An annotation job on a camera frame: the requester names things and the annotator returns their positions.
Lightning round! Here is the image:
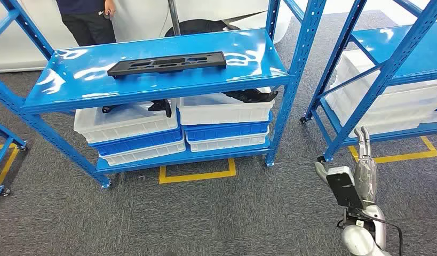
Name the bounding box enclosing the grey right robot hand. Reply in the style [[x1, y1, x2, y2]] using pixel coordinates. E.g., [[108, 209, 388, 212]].
[[314, 126, 379, 207]]

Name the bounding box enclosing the black plastic plate part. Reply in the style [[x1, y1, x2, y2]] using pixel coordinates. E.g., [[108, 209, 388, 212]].
[[107, 51, 227, 79]]

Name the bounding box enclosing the blue metal shelf rack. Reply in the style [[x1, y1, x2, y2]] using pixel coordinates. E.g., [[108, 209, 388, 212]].
[[0, 0, 327, 190], [299, 0, 437, 164], [0, 120, 28, 198]]

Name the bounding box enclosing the black plastic trim part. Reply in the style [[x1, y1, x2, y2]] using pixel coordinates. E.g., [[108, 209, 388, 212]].
[[101, 99, 173, 118], [221, 88, 279, 104]]

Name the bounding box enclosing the person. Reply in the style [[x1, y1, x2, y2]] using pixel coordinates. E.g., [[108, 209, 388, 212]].
[[55, 0, 117, 47]]

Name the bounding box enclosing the white car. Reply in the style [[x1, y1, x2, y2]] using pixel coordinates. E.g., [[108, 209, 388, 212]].
[[0, 0, 297, 74]]

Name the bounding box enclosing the yellow floor tape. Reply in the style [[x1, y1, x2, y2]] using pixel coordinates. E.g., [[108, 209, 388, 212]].
[[158, 158, 237, 185], [348, 135, 437, 164], [0, 143, 20, 186]]

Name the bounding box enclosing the chrome stanchion pole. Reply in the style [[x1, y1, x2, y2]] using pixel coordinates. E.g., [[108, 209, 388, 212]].
[[168, 0, 182, 36]]

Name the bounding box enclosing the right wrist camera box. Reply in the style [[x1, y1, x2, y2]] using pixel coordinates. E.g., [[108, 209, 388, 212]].
[[325, 166, 368, 227]]

